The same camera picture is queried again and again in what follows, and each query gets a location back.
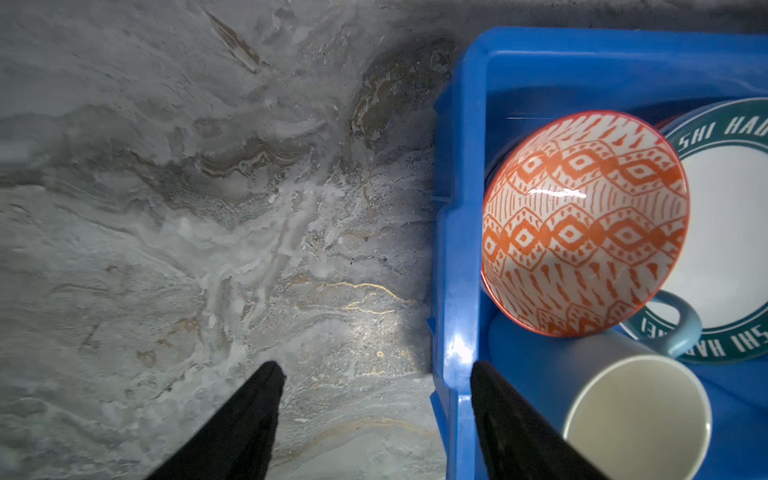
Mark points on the green rim lettered plate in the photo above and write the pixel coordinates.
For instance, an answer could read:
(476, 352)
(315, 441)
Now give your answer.
(722, 270)

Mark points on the light blue ceramic mug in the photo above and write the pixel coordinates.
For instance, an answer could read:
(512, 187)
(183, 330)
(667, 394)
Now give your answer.
(628, 406)

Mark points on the orange patterned ceramic bowl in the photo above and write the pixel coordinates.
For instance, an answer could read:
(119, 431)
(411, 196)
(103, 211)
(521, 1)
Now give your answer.
(582, 223)

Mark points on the blue plastic bin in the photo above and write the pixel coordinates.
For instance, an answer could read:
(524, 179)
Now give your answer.
(510, 82)

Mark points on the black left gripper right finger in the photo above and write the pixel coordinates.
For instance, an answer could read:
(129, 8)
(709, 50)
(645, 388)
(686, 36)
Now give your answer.
(516, 441)

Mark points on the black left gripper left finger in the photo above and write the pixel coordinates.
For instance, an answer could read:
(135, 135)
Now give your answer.
(237, 442)

